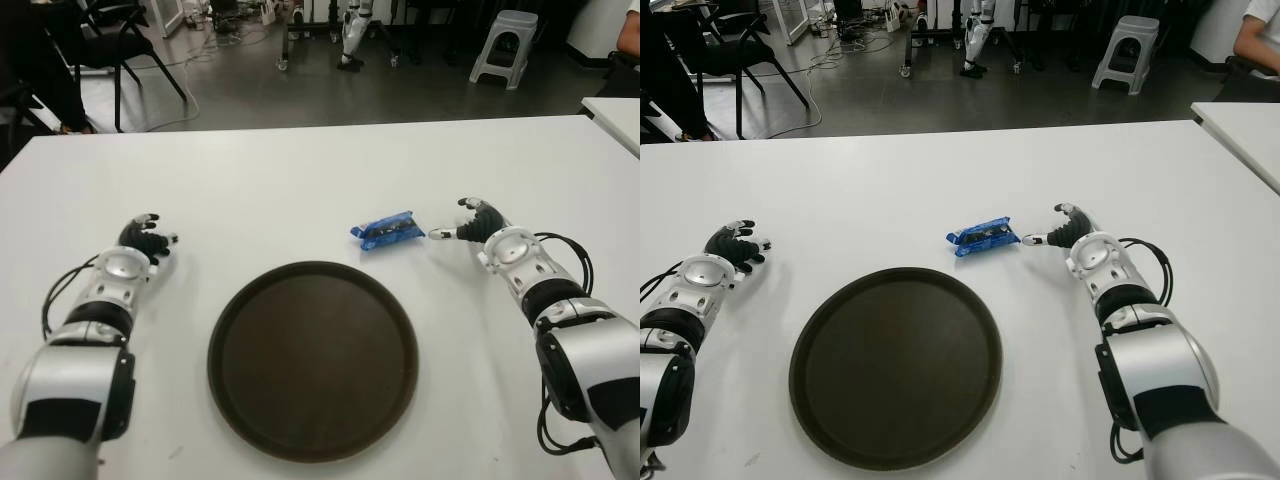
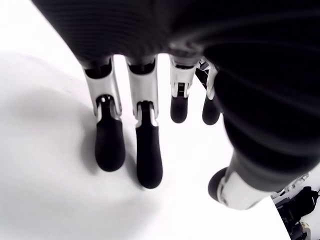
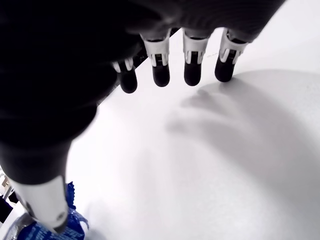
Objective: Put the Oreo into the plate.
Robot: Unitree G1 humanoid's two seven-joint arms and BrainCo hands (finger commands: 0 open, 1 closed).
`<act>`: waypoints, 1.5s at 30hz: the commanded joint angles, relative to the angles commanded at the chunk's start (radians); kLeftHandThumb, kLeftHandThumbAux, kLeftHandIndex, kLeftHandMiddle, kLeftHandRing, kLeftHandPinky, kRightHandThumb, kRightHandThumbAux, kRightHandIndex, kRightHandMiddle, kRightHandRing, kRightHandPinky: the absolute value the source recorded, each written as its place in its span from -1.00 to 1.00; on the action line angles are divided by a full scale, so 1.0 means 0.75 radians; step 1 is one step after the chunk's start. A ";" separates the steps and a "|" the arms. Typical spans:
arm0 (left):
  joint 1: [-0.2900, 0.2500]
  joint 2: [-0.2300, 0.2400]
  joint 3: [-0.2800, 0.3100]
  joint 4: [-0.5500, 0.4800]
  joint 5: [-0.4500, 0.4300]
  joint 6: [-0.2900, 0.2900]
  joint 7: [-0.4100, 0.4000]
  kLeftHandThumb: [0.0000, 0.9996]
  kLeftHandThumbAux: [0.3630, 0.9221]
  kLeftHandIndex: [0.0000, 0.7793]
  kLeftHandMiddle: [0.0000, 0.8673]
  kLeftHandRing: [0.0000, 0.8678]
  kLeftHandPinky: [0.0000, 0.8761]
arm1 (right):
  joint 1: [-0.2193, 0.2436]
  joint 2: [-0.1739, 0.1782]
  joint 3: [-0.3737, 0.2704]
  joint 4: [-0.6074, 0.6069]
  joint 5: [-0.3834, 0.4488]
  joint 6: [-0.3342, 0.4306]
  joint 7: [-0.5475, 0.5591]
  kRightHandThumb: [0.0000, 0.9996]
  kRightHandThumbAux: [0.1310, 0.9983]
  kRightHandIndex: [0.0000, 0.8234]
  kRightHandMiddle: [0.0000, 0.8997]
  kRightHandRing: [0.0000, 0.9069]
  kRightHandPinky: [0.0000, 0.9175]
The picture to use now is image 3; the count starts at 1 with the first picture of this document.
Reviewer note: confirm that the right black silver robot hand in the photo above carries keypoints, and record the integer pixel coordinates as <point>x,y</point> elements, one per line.
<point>62,75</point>

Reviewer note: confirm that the blue Oreo cookie package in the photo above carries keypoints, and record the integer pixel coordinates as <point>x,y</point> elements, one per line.
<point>75,225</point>

